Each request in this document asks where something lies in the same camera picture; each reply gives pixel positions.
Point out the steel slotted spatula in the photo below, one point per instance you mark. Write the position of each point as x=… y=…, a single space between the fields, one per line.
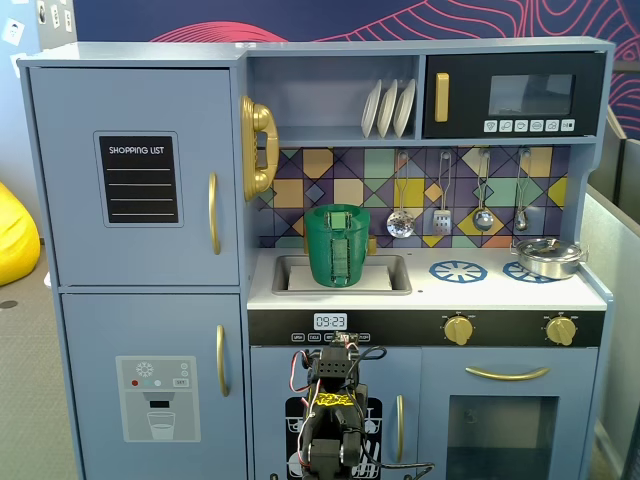
x=442 y=222

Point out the grey toy sink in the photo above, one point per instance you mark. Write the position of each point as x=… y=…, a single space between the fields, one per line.
x=400 y=272

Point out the white wall plate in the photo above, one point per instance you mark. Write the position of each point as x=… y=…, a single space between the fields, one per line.
x=12 y=31

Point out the grey desk partition panel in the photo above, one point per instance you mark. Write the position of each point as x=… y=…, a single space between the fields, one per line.
x=612 y=300

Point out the yellow bean bag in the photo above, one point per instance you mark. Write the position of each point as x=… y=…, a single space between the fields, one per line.
x=15 y=235

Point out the steel skimmer spoon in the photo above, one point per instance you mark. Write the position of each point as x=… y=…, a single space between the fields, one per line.
x=400 y=225

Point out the oven door with window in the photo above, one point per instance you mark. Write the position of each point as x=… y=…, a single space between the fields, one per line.
x=435 y=380

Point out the grey water dispenser sticker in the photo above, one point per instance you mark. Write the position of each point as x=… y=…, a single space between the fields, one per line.
x=157 y=415

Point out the white toy plate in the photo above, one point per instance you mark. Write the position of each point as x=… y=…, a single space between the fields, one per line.
x=370 y=112
x=405 y=107
x=387 y=110

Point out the black control panel strip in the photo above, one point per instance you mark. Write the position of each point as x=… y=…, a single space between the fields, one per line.
x=400 y=327

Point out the gold faucet knob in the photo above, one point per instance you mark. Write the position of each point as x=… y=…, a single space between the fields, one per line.
x=373 y=245

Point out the blue toy kitchen unit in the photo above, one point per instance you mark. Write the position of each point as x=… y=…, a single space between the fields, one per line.
x=150 y=55

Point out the black microwave door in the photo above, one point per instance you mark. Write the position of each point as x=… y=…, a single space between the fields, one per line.
x=470 y=65

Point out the gold stove knob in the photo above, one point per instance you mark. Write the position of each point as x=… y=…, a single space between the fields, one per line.
x=560 y=331
x=458 y=331

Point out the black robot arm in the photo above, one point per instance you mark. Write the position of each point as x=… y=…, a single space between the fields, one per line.
x=330 y=430

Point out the dishwasher door with dish print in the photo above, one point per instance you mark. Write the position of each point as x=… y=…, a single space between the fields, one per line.
x=270 y=370

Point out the steel ladle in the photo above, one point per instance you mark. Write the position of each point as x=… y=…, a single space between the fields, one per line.
x=483 y=220

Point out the black shopping list board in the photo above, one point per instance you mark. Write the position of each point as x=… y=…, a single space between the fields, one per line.
x=140 y=180

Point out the fridge door with water dispenser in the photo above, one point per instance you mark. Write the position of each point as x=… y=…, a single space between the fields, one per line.
x=90 y=325

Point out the small steel spoon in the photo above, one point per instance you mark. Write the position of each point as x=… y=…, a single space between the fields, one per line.
x=521 y=220

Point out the steel cooking pot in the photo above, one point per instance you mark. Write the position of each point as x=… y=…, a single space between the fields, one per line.
x=547 y=267

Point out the fridge door with shopping list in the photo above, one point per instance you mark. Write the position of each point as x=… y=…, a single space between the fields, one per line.
x=65 y=240

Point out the gold toy telephone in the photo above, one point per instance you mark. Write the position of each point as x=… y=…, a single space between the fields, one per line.
x=260 y=120

